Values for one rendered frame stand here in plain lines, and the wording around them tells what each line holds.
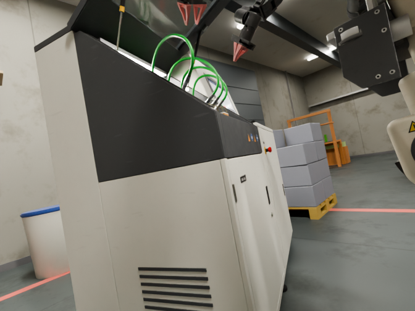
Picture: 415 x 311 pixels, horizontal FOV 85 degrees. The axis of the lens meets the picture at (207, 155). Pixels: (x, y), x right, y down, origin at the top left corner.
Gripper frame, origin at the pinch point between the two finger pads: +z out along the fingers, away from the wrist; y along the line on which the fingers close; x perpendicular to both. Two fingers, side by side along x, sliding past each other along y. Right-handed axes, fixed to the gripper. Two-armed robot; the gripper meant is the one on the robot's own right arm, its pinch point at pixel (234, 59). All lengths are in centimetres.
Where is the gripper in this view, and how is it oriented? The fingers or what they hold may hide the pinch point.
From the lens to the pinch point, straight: 116.7
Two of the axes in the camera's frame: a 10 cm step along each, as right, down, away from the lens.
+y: -6.7, -5.8, 4.7
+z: -4.1, 8.1, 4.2
